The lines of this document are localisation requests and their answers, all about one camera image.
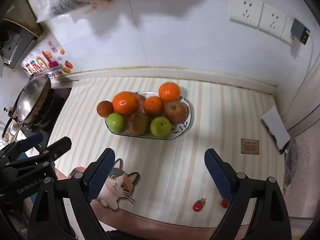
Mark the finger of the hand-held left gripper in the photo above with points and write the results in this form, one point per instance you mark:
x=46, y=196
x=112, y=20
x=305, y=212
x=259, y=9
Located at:
x=27, y=142
x=55, y=150

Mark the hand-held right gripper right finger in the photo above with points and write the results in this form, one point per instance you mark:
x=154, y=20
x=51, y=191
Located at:
x=220, y=177

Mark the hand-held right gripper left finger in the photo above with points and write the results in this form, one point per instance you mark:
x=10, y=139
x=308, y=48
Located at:
x=100, y=177

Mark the green apple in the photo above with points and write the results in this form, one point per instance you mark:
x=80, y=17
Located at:
x=160, y=126
x=116, y=122

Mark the bird patterned ceramic plate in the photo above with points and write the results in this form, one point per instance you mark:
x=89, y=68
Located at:
x=185, y=126

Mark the dark red tomato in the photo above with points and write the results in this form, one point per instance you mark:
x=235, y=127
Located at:
x=104, y=108

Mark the large orange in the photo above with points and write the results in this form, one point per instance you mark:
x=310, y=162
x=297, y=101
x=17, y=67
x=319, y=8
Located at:
x=125, y=102

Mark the small orange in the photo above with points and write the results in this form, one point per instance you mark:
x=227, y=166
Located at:
x=153, y=105

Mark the medium orange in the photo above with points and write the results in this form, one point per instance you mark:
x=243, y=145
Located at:
x=169, y=91

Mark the person's left forearm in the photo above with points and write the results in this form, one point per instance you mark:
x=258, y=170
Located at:
x=28, y=207

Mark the cat shaped mat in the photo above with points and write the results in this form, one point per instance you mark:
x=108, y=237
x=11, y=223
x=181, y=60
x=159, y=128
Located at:
x=117, y=185

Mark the red cherry tomato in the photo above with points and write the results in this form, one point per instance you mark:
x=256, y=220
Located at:
x=224, y=203

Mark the strawberry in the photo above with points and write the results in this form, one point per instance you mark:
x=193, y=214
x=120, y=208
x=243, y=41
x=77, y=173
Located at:
x=198, y=206

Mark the steel wok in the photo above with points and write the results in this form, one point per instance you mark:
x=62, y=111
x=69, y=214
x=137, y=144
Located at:
x=32, y=100

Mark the brown rectangular label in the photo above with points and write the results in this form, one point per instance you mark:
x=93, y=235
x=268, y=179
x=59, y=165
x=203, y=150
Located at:
x=250, y=145

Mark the striped table cover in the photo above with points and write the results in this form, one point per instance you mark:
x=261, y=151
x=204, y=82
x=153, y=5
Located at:
x=225, y=120

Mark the person's dark clothing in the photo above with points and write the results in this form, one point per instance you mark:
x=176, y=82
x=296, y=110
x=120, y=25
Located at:
x=115, y=235

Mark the floral patterned glass door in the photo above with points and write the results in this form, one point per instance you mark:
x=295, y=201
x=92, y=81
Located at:
x=300, y=170

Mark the black range hood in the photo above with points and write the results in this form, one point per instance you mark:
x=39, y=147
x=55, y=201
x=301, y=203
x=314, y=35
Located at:
x=11, y=40

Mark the clear plastic bag dark contents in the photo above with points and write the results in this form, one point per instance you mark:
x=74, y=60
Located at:
x=55, y=2

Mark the dark charger plug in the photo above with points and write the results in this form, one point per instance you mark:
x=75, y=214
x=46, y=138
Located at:
x=300, y=31

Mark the colourful wall stickers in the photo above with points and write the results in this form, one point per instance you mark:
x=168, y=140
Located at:
x=47, y=63

